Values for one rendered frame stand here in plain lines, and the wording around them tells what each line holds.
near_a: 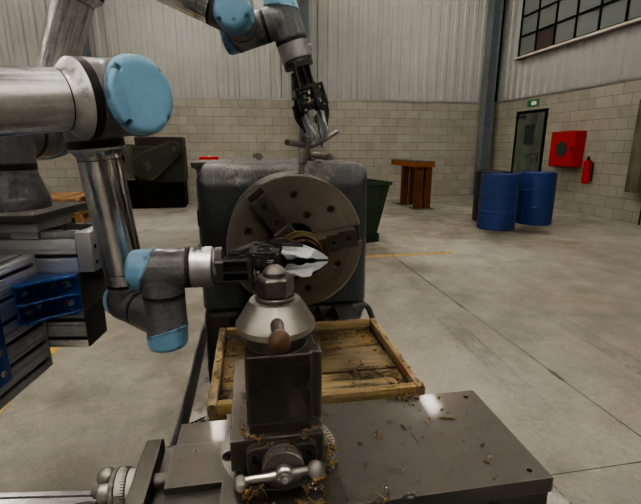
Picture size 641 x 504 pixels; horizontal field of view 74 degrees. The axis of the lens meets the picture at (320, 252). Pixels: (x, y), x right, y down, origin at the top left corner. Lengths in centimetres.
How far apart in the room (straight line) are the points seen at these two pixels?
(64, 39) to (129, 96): 55
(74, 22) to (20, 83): 57
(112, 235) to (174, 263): 15
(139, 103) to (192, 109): 1025
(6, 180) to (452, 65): 1171
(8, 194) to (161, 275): 45
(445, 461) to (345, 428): 12
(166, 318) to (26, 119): 38
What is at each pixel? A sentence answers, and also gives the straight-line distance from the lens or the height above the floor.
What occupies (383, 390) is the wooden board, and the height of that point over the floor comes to 90.
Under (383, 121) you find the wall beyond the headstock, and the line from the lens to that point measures 1146.
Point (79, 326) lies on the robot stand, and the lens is 113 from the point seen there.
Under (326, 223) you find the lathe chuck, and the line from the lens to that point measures 98.
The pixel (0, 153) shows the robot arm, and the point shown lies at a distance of 113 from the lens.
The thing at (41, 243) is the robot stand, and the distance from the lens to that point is 110.
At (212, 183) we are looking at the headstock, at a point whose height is 121.
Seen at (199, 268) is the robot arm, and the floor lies 109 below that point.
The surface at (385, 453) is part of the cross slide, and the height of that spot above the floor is 97.
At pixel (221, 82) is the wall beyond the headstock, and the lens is 1104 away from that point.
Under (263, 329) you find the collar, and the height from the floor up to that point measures 113.
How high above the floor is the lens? 130
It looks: 14 degrees down
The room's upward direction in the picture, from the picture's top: straight up
